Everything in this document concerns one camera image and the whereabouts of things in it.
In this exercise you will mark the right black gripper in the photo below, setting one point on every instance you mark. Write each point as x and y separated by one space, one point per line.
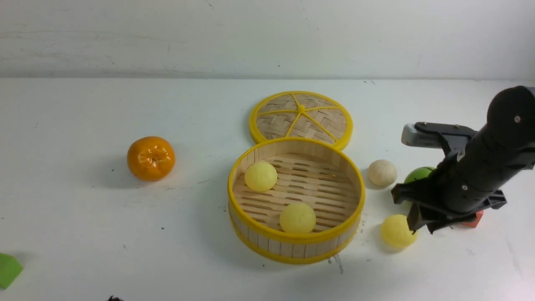
464 183

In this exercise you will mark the yellow bun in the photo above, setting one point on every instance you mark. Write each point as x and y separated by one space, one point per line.
395 232
297 218
261 176

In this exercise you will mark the white cream bun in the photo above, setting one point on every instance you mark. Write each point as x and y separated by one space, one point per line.
382 173

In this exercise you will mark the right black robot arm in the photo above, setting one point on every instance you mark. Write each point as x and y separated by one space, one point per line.
511 120

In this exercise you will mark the bamboo steamer tray yellow rim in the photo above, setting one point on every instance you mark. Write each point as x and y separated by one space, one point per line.
309 172

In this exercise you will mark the woven bamboo steamer lid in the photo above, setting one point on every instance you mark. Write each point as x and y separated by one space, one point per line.
301 114

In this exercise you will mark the green toy watermelon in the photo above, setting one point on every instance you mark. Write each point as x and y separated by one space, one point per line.
419 173

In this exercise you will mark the orange foam cube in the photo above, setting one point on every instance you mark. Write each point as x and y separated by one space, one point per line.
475 222

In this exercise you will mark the orange toy mandarin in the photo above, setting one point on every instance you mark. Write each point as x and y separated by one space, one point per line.
151 158

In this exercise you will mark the green foam block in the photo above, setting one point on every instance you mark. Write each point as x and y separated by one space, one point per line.
10 269

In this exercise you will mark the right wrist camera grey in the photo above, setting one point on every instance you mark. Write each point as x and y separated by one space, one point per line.
451 139

